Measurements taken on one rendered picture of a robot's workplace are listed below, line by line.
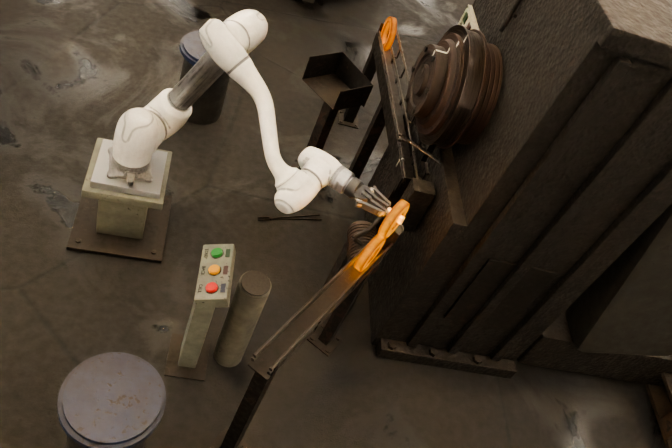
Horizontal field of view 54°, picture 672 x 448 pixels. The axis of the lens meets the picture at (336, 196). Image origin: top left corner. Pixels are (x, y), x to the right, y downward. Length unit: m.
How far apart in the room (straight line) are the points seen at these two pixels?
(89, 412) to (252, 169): 1.75
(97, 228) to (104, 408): 1.08
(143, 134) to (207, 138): 0.99
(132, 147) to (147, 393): 0.99
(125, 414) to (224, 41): 1.25
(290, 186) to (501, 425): 1.52
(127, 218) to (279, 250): 0.74
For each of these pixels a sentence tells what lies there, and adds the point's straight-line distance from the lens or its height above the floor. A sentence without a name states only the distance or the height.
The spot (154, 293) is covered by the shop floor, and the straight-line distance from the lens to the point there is 2.94.
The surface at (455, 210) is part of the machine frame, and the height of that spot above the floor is 0.87.
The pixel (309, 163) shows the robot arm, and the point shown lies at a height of 0.88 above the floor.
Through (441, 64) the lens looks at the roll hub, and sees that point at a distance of 2.46.
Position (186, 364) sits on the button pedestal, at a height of 0.03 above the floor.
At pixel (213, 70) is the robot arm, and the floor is 0.89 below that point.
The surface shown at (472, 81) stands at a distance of 2.40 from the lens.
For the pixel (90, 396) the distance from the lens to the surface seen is 2.22.
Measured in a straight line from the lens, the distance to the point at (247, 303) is 2.41.
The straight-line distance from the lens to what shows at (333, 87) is 3.25.
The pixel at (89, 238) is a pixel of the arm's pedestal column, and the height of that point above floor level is 0.02.
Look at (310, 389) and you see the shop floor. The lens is 2.85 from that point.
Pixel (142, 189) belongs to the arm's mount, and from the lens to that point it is 2.79.
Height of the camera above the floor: 2.43
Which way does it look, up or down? 43 degrees down
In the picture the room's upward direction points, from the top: 25 degrees clockwise
